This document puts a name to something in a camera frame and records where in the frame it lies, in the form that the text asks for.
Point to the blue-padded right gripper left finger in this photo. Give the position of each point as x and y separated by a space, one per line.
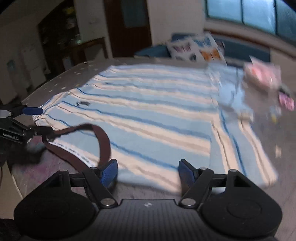
99 180

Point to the dark wooden side table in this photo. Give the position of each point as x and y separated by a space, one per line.
89 51

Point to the butterfly print pillow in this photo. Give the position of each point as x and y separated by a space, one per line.
196 48

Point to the dark wooden door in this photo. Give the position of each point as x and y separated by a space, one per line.
128 26

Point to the green framed window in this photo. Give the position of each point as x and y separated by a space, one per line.
274 17

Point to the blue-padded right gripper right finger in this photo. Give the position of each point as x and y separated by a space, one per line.
195 184

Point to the blue white striped sweater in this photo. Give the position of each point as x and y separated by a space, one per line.
156 115

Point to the blue fabric sofa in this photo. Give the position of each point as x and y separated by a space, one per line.
234 51

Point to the dark wooden shelf cabinet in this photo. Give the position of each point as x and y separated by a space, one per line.
57 32

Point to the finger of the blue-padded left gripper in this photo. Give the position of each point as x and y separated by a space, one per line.
26 110

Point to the pink tissue pack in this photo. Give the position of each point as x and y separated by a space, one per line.
264 75

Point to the pink hair scrunchie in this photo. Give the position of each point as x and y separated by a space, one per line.
286 101

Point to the white refrigerator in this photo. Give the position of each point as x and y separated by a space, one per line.
33 66

